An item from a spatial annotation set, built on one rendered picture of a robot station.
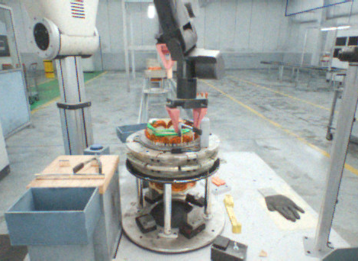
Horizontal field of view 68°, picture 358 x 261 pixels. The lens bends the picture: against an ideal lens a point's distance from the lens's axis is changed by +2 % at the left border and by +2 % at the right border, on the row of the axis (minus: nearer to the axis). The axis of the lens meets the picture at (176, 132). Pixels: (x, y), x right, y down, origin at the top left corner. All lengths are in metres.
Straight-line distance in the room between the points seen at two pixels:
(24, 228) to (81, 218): 0.12
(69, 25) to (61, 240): 0.75
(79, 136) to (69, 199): 0.50
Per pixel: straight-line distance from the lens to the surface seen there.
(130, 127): 1.20
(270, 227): 1.06
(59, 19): 1.09
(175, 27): 0.67
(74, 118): 1.17
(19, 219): 0.67
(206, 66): 0.67
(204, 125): 0.81
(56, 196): 0.74
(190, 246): 0.90
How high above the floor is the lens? 1.39
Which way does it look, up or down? 18 degrees down
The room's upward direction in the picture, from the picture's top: straight up
